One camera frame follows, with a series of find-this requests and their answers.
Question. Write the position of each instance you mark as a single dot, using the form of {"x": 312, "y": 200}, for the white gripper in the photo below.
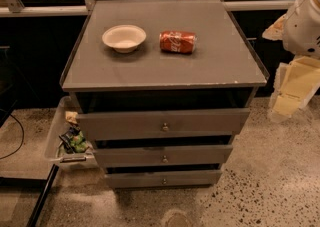
{"x": 301, "y": 29}

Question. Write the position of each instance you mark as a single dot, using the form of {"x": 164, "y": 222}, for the grey top drawer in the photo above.
{"x": 161, "y": 124}

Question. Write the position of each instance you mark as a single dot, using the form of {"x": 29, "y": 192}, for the grey drawer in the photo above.
{"x": 163, "y": 179}
{"x": 161, "y": 124}
{"x": 163, "y": 156}

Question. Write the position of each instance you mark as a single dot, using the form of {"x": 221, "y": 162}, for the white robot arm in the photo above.
{"x": 301, "y": 34}

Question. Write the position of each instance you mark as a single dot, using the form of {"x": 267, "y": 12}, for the grey drawer cabinet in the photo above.
{"x": 223, "y": 72}

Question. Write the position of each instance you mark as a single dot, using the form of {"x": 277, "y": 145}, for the grey bottom drawer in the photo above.
{"x": 163, "y": 179}

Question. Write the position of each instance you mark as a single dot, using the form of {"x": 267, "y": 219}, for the grey middle drawer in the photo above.
{"x": 163, "y": 156}

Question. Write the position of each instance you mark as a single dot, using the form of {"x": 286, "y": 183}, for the red cola can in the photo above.
{"x": 177, "y": 41}

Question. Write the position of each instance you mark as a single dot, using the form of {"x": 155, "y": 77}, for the white paper bowl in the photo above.
{"x": 124, "y": 38}

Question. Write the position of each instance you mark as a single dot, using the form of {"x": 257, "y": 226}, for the crumpled beige wrapper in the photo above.
{"x": 70, "y": 117}

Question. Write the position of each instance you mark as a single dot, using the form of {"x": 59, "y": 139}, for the green snack bag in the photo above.
{"x": 73, "y": 141}

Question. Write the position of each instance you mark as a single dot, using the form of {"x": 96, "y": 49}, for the black floor bar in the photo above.
{"x": 43, "y": 196}

